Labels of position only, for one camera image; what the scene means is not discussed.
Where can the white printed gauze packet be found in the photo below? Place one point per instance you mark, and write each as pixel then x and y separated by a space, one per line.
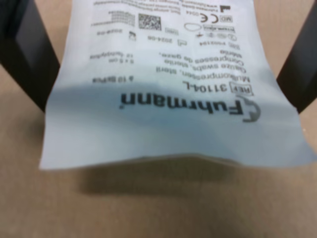
pixel 161 99

